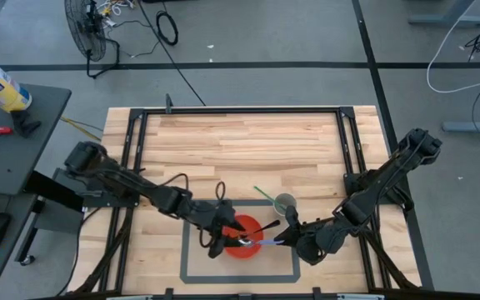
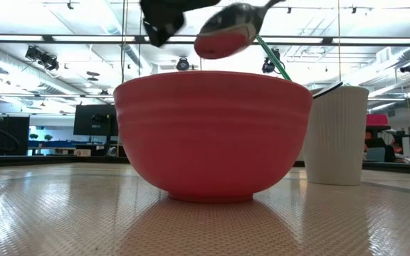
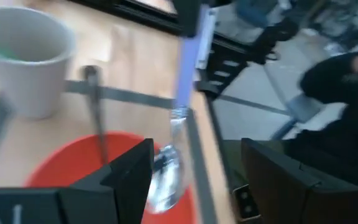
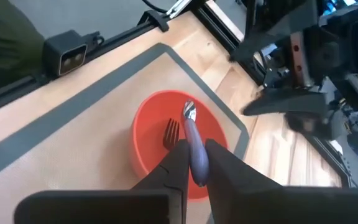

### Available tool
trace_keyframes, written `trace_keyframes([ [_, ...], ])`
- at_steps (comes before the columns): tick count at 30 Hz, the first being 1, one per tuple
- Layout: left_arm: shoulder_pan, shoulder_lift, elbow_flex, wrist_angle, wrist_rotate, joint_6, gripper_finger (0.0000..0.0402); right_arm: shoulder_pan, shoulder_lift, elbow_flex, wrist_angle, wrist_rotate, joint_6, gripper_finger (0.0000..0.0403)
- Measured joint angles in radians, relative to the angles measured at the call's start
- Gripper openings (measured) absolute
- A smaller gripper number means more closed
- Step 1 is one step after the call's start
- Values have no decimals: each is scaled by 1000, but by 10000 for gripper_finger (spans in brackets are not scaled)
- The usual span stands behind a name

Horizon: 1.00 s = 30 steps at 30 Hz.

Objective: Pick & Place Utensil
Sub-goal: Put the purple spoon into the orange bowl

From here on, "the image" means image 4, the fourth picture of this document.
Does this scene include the person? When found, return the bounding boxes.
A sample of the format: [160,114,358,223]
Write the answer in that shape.
[0,0,46,93]

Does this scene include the red bowl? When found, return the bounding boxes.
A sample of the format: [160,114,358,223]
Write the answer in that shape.
[130,89,230,202]

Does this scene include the black table-level camera box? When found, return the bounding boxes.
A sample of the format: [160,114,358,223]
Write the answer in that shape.
[42,29,106,79]

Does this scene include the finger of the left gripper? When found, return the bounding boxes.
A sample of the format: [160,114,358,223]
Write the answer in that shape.
[230,5,320,62]
[242,88,328,117]

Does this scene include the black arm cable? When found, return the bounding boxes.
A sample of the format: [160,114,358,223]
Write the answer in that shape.
[140,0,169,14]

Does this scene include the silver metal fork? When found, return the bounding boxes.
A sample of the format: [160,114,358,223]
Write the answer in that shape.
[162,118,181,152]

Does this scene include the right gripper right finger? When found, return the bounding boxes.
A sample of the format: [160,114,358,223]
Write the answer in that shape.
[204,138,358,224]

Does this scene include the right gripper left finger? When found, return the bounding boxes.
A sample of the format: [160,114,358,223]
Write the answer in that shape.
[14,139,190,224]

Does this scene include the beige mat with grey border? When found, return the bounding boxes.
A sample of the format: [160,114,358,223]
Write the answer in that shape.
[0,42,250,224]

